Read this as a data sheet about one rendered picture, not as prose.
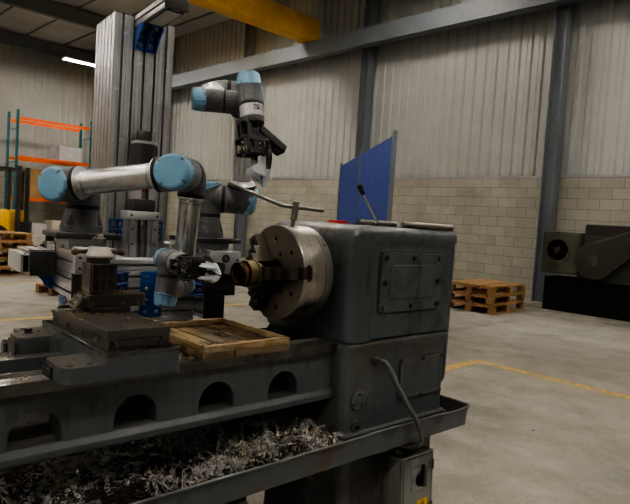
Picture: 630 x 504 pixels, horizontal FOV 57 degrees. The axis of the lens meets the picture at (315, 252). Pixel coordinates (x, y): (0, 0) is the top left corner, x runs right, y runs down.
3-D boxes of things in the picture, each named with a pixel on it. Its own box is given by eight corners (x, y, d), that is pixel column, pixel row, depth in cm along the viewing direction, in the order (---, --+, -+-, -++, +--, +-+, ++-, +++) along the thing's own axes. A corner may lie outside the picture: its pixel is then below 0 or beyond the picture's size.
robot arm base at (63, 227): (54, 230, 216) (55, 203, 215) (96, 231, 225) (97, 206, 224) (64, 232, 203) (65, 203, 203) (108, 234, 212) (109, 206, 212)
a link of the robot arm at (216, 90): (199, 76, 229) (191, 80, 183) (228, 79, 231) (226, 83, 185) (198, 107, 233) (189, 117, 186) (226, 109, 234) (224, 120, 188)
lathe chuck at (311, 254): (259, 301, 212) (274, 217, 206) (316, 332, 189) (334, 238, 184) (239, 302, 206) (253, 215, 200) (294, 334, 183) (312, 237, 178)
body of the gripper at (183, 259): (185, 282, 176) (167, 275, 185) (210, 282, 181) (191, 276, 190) (187, 257, 175) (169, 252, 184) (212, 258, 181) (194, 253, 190)
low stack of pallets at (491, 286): (478, 302, 1039) (480, 278, 1036) (525, 309, 981) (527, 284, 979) (442, 307, 947) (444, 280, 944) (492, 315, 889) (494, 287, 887)
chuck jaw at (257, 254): (273, 267, 197) (263, 237, 201) (281, 260, 193) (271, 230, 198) (247, 268, 189) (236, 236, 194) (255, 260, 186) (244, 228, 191)
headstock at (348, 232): (366, 311, 262) (372, 225, 260) (456, 331, 227) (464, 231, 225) (260, 320, 222) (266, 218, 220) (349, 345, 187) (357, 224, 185)
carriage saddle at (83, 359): (106, 334, 180) (107, 315, 180) (182, 369, 146) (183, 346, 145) (-1, 344, 160) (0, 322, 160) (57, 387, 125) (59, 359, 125)
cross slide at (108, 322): (102, 316, 178) (103, 301, 178) (170, 344, 146) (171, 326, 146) (44, 320, 167) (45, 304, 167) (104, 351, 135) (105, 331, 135)
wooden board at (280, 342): (223, 328, 202) (224, 317, 202) (289, 350, 175) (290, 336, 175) (142, 335, 182) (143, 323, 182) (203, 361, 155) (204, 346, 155)
